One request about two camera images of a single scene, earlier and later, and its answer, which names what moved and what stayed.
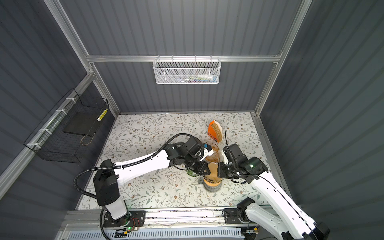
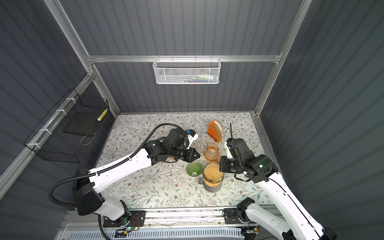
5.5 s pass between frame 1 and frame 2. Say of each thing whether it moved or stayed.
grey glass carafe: stayed
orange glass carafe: stayed
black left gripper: moved
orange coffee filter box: stayed
